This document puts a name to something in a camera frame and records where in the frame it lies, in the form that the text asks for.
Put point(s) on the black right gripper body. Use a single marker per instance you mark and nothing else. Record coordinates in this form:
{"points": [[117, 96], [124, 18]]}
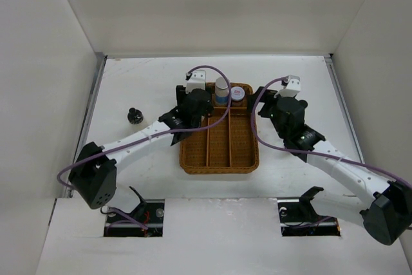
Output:
{"points": [[279, 126]]}

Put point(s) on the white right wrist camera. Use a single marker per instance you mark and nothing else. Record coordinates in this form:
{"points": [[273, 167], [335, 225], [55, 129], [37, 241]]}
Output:
{"points": [[291, 86]]}

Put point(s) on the white bottle black cap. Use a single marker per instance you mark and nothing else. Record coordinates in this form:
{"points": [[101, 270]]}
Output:
{"points": [[135, 116]]}

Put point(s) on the white bead jar silver lid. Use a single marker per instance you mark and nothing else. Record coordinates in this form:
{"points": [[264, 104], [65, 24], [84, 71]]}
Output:
{"points": [[221, 91]]}

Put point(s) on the brown spice jar red label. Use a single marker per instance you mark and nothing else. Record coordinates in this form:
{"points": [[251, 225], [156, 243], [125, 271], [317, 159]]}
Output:
{"points": [[237, 96]]}

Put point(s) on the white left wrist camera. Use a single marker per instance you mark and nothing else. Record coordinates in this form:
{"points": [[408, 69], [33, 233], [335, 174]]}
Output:
{"points": [[195, 80]]}

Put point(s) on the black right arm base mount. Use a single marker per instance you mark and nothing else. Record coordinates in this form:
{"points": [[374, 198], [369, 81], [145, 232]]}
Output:
{"points": [[298, 218]]}

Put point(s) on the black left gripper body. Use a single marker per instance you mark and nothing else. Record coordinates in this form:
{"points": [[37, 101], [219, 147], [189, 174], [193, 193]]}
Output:
{"points": [[197, 123]]}

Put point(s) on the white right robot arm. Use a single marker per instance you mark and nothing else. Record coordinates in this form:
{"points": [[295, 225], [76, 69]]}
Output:
{"points": [[381, 203]]}

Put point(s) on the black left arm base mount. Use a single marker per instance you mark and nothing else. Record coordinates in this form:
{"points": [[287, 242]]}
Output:
{"points": [[133, 216]]}

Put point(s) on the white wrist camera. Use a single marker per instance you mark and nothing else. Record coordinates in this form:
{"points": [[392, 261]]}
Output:
{"points": [[195, 80], [291, 86]]}

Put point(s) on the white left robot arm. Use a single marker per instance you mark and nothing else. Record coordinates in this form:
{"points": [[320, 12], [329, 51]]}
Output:
{"points": [[94, 174]]}

